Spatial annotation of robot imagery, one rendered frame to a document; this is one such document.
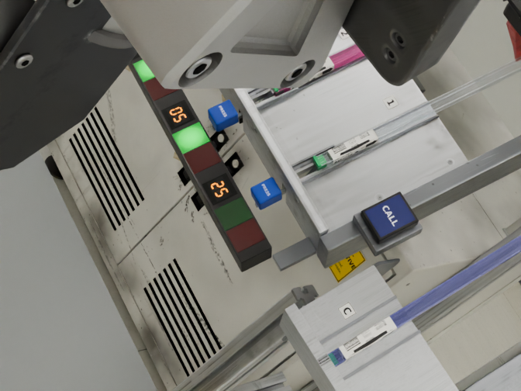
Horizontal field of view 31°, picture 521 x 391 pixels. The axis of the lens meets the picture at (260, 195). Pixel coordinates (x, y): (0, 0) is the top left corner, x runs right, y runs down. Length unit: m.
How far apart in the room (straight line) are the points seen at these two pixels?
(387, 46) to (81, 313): 0.66
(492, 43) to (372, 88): 2.01
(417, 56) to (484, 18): 2.84
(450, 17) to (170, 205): 1.37
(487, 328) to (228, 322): 1.31
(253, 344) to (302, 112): 0.29
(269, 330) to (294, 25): 0.84
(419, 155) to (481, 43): 2.06
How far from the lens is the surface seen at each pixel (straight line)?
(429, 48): 0.30
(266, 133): 1.07
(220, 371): 1.20
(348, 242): 1.04
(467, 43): 3.17
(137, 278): 1.72
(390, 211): 1.02
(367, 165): 1.09
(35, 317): 0.90
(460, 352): 2.58
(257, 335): 1.14
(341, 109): 1.12
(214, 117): 1.10
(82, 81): 0.53
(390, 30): 0.31
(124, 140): 1.73
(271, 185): 1.06
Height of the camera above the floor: 1.27
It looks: 33 degrees down
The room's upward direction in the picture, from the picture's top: 46 degrees clockwise
